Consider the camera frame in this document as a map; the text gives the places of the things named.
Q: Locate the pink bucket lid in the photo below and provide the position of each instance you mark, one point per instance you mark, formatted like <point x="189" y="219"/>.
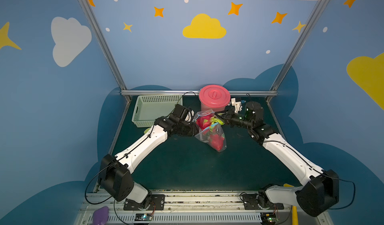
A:
<point x="214" y="92"/>

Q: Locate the aluminium frame back rail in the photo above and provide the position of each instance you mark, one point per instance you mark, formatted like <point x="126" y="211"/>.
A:
<point x="132" y="92"/>

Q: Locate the aluminium frame rail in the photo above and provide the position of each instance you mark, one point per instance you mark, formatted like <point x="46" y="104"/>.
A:
<point x="132" y="92"/>
<point x="108" y="125"/>
<point x="281" y="109"/>

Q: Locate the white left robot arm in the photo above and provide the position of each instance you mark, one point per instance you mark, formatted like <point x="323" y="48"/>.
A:
<point x="116" y="171"/>

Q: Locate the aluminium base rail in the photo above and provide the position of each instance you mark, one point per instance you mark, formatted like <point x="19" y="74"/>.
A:
<point x="195" y="208"/>

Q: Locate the aluminium frame right post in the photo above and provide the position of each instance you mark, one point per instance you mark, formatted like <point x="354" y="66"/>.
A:
<point x="303" y="36"/>

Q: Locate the purple plastic object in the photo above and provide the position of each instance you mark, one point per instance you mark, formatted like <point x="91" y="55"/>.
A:
<point x="101" y="216"/>

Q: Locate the pink plastic bucket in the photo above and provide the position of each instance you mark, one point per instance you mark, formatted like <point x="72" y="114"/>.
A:
<point x="215" y="105"/>

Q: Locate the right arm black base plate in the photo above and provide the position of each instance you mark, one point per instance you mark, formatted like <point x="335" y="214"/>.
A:
<point x="252" y="201"/>

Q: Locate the aluminium frame post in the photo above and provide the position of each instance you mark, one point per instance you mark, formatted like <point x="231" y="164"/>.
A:
<point x="88" y="11"/>
<point x="303" y="36"/>

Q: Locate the yellow handled tool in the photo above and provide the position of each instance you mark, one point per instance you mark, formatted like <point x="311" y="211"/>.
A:
<point x="295" y="220"/>

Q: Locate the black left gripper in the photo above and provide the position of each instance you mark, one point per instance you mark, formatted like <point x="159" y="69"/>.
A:
<point x="190" y="127"/>

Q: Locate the green perforated plastic basket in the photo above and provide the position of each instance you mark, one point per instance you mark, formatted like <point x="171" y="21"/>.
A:
<point x="150" y="107"/>

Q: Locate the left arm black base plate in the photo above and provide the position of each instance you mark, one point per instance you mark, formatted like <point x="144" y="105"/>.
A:
<point x="151" y="202"/>

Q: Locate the aluminium frame right rail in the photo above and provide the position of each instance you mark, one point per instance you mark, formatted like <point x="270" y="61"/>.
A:
<point x="281" y="109"/>

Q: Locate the aluminium frame left rail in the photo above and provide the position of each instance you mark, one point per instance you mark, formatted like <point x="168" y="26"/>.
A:
<point x="108" y="125"/>

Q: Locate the clear zip-top bag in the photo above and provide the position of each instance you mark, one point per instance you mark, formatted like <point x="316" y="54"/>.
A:
<point x="211" y="133"/>

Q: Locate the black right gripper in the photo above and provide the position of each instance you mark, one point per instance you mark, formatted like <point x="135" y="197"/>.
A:
<point x="225" y="117"/>

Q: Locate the aluminium frame left post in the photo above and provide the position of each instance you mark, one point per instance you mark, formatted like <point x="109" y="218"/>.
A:
<point x="88" y="11"/>

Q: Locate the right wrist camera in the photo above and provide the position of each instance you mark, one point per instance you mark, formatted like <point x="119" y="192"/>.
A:
<point x="237" y="103"/>

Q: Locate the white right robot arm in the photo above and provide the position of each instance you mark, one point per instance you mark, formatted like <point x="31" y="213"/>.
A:
<point x="319" y="189"/>

